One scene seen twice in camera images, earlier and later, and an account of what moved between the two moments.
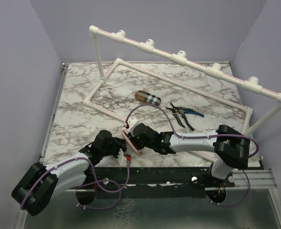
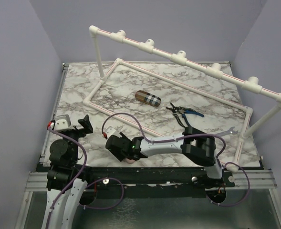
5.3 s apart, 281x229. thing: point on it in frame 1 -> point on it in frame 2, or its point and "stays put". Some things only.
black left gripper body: x=113 y=149 -> x=75 y=144
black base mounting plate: x=152 y=182 stays put
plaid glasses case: x=144 y=96 stays put
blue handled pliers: x=181 y=110 stays put
